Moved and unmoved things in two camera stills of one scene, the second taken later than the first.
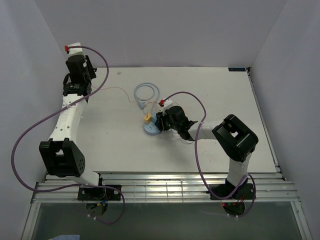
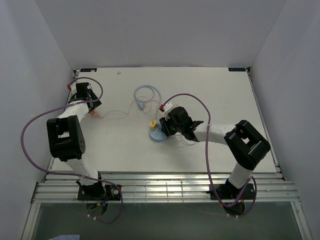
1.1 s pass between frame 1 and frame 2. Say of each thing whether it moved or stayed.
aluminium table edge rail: stayed
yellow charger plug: moved
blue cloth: stayed
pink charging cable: moved
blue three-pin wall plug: stayed
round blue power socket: moved
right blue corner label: stayed
